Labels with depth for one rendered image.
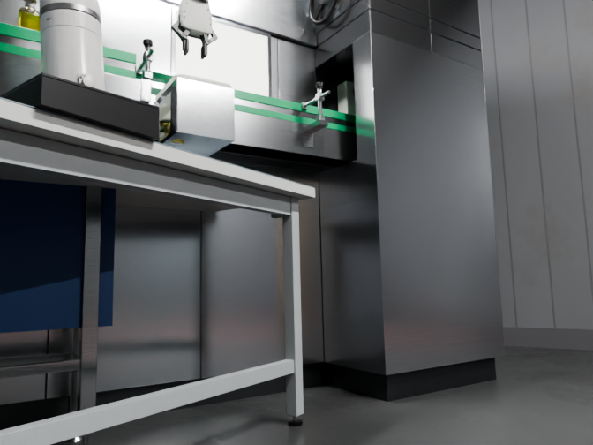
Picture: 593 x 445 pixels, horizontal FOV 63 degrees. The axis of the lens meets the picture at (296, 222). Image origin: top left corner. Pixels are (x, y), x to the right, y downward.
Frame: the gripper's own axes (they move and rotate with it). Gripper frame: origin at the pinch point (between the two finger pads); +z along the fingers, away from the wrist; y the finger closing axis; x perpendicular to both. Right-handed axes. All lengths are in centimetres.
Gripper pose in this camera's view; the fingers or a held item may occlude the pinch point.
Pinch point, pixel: (195, 49)
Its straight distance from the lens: 158.6
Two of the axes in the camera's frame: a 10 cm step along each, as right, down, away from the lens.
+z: 0.2, 9.9, -1.3
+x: 5.2, -1.2, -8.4
